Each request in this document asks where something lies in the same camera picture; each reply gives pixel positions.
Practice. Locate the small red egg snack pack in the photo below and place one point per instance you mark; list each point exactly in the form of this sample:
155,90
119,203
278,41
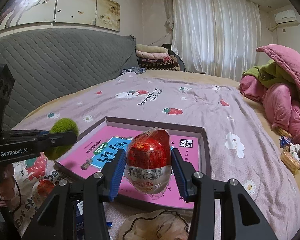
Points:
148,162

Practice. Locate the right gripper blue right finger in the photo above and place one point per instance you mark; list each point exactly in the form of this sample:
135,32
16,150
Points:
240,216

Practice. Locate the purple strawberry bed sheet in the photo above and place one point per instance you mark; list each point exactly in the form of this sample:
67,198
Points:
239,146

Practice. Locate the pink blue book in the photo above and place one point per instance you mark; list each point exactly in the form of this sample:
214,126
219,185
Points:
99,146

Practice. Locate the white sheer curtain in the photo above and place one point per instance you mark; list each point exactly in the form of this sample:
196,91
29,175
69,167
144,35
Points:
216,37

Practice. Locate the small wicker basket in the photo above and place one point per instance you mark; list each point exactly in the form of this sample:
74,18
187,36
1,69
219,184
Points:
287,157

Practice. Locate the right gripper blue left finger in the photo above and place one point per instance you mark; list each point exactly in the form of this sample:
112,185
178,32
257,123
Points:
56,218

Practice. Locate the green blanket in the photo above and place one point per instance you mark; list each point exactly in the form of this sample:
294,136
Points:
273,72

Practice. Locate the pink quilted duvet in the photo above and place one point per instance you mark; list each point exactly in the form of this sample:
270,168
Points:
281,102

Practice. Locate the white air conditioner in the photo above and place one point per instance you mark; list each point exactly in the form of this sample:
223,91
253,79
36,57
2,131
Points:
285,18

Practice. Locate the person's left hand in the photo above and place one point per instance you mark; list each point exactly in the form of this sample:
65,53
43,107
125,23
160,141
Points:
7,184

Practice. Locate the blue snack packet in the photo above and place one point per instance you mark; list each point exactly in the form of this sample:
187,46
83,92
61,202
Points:
79,220

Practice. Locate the stack of folded blankets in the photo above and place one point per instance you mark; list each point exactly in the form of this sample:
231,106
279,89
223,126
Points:
158,58

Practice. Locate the dark shallow box tray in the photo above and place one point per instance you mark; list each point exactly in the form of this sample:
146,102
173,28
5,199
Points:
139,125

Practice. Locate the large red white snack pack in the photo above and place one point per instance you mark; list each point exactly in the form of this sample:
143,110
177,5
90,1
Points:
42,188

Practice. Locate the grey quilted headboard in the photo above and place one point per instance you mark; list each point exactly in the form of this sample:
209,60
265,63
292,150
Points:
50,63

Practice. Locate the green fuzzy scrunchie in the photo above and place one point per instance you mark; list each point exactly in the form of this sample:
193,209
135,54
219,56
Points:
63,125

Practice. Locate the blossom wall painting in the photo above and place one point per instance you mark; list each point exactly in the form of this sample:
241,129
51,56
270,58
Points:
100,13

